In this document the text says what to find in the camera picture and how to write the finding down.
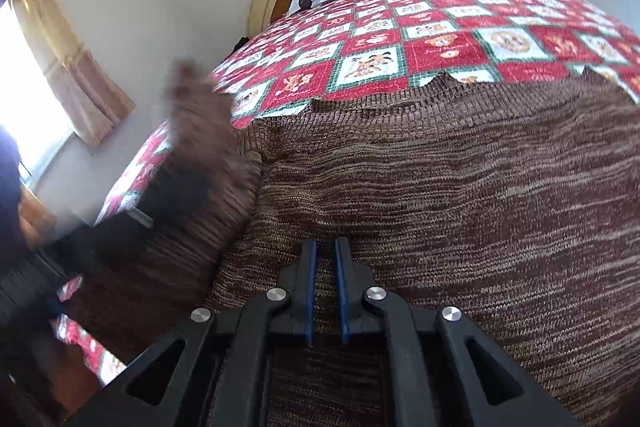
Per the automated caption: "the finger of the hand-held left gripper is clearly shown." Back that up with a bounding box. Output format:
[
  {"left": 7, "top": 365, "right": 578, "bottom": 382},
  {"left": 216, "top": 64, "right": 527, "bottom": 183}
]
[{"left": 137, "top": 159, "right": 213, "bottom": 233}]

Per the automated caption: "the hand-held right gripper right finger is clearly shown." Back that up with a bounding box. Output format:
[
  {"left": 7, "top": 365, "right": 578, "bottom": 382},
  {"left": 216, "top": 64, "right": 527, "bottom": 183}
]
[{"left": 334, "top": 236, "right": 583, "bottom": 427}]

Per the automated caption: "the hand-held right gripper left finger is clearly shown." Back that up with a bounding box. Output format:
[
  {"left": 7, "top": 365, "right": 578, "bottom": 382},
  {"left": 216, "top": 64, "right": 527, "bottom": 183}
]
[{"left": 65, "top": 239, "right": 318, "bottom": 427}]

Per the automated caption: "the brown knitted sweater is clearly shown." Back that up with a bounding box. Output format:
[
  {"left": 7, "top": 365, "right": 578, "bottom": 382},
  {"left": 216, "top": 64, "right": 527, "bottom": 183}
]
[{"left": 65, "top": 57, "right": 640, "bottom": 427}]

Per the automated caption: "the brown wooden furniture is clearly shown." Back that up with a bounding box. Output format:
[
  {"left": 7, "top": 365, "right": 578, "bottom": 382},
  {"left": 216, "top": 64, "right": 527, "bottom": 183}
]
[{"left": 19, "top": 186, "right": 59, "bottom": 249}]

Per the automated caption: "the person's dark clothing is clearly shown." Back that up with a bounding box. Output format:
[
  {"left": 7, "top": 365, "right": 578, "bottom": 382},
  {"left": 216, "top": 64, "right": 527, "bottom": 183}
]
[{"left": 0, "top": 127, "right": 32, "bottom": 254}]

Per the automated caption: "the side window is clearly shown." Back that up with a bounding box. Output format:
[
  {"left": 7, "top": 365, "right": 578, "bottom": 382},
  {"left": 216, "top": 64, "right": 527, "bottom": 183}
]
[{"left": 0, "top": 2, "right": 76, "bottom": 188}]

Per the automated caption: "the beige side window curtain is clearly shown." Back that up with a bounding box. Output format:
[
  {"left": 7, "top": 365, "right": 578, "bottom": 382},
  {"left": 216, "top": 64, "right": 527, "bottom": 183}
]
[{"left": 10, "top": 0, "right": 137, "bottom": 151}]

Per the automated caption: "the red checked printed bedspread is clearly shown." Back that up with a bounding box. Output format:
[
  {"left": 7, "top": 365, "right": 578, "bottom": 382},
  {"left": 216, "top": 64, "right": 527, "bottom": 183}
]
[{"left": 55, "top": 0, "right": 640, "bottom": 388}]

